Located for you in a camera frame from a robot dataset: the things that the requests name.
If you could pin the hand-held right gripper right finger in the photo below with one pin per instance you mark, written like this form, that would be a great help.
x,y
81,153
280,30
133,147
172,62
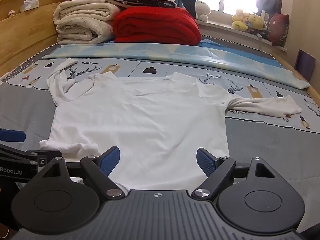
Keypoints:
x,y
205,162

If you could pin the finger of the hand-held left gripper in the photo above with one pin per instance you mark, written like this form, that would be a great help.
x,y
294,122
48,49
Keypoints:
x,y
12,135
35,156

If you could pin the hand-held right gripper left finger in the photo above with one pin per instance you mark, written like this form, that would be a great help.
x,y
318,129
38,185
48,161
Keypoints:
x,y
111,160

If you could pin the white long-sleeve shirt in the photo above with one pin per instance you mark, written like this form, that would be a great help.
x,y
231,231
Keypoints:
x,y
140,120

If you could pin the grey printed bed sheet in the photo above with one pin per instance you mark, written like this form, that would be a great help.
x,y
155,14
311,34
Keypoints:
x,y
262,150

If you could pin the light blue patterned mat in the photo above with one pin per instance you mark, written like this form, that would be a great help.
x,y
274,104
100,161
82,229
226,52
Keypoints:
x,y
175,52

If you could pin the small round figurine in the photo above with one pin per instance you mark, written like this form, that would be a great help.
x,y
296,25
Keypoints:
x,y
12,13

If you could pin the clear plastic bag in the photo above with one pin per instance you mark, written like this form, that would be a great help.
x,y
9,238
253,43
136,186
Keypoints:
x,y
30,6

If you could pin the cream folded blanket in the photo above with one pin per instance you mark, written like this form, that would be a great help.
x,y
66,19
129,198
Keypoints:
x,y
80,20

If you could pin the white window sill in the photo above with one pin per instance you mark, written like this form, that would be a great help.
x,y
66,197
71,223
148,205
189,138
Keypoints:
x,y
225,27

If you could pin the purple paper bag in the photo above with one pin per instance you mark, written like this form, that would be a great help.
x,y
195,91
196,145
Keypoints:
x,y
305,65

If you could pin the red folded blanket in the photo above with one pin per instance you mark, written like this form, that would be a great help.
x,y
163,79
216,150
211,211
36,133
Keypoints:
x,y
157,25

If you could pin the pale yellow plush toy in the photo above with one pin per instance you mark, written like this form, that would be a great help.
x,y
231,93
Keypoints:
x,y
238,22

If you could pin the yellow round plush toy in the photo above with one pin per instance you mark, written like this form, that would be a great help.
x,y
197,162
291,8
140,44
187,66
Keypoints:
x,y
256,21

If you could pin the dark red cushion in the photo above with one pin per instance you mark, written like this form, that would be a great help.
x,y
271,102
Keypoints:
x,y
278,28

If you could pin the white plush bear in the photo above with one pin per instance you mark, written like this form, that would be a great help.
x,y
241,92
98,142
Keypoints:
x,y
202,10

